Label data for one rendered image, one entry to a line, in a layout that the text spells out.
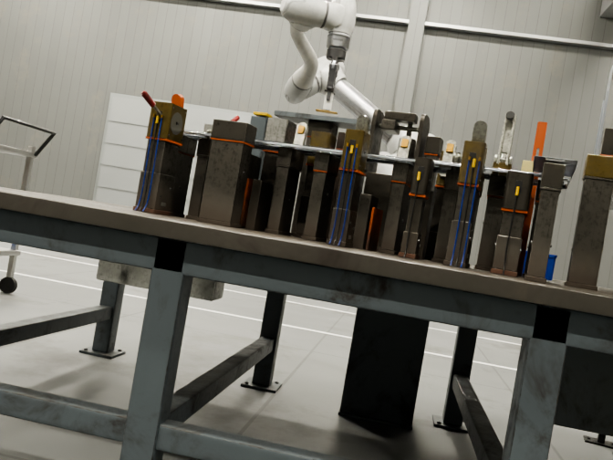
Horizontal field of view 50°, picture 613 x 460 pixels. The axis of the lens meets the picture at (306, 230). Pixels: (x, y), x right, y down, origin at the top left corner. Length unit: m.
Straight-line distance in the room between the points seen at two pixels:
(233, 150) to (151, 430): 0.91
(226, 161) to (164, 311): 0.70
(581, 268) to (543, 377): 0.49
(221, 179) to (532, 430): 1.17
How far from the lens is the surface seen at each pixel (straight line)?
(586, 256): 1.93
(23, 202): 1.67
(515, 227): 1.87
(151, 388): 1.61
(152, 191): 2.20
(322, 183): 2.15
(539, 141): 2.27
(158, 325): 1.58
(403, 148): 2.29
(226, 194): 2.10
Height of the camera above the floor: 0.73
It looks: level
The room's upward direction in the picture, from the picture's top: 10 degrees clockwise
